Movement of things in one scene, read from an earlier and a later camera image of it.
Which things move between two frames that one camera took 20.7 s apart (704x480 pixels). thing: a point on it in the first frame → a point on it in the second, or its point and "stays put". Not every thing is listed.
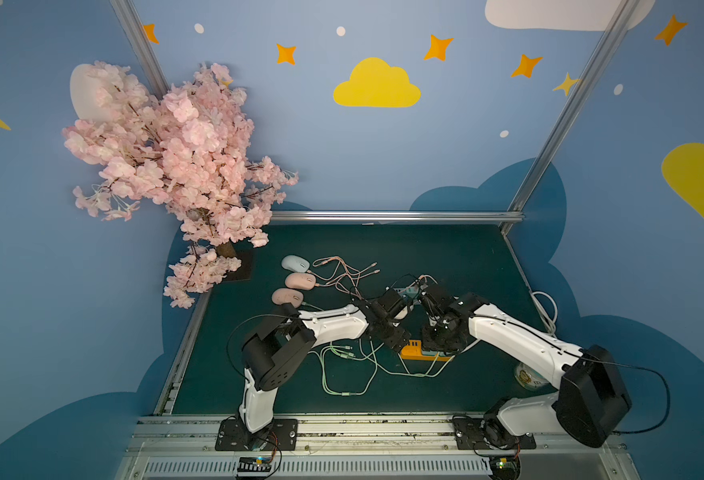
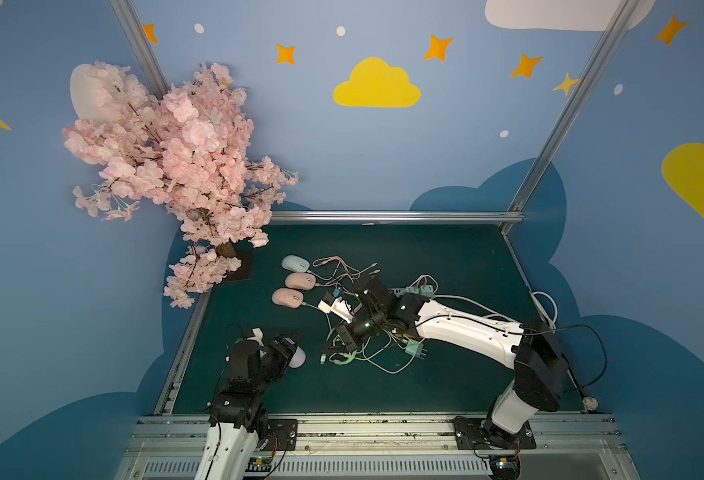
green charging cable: x=376 y=367 → x=382 y=350
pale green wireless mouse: x=295 y=263 stays put
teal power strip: x=411 y=290 stays put
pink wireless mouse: x=282 y=296 stays put
